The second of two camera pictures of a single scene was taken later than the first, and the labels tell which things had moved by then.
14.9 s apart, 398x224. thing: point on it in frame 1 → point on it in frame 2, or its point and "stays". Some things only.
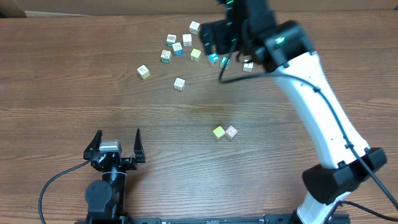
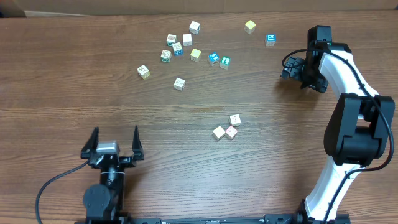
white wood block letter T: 248,66 → 235,119
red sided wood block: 231,132 stays
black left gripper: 115,159 stays
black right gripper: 208,38 → 296,70
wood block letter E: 179,84 stays
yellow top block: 218,132 stays
